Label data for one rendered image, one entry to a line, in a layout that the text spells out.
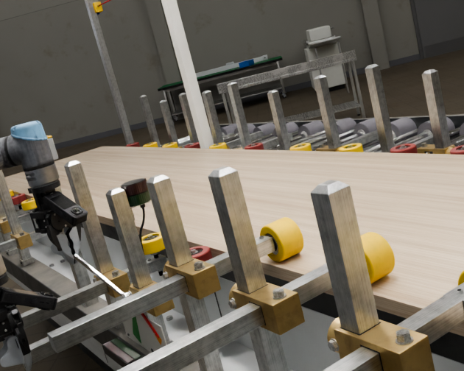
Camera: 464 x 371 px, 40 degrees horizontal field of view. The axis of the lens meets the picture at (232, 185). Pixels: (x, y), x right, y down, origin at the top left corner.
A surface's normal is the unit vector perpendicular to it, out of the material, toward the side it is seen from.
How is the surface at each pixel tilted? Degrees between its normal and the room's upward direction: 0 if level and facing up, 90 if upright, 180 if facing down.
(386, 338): 0
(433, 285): 0
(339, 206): 90
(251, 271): 90
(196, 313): 90
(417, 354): 90
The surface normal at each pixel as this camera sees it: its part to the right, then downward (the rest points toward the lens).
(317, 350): -0.81, 0.33
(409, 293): -0.25, -0.94
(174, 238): 0.52, 0.06
